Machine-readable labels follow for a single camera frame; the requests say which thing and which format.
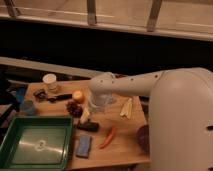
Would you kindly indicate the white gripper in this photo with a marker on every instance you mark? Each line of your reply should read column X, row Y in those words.
column 95, row 105

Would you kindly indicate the black eraser block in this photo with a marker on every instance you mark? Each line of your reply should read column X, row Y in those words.
column 88, row 126

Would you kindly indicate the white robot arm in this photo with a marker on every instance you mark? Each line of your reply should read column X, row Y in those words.
column 180, row 114

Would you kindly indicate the white paper cup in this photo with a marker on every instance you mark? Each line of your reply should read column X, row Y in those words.
column 50, row 80

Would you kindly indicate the blue plastic cup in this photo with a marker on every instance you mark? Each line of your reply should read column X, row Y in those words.
column 28, row 107

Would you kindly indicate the clear plastic container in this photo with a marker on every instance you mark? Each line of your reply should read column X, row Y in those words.
column 108, row 99

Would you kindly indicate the bunch of dark grapes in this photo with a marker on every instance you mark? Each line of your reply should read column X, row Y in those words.
column 74, row 109

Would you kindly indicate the yellow apple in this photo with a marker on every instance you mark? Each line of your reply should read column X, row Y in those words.
column 78, row 96

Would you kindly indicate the orange carrot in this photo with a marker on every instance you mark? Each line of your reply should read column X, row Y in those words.
column 109, row 138

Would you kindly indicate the blue sponge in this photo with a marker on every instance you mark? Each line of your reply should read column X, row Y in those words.
column 83, row 147

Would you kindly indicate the yellow banana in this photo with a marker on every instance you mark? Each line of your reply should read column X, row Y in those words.
column 126, row 110

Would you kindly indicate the green plastic tray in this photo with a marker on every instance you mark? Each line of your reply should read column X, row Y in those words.
column 36, row 144

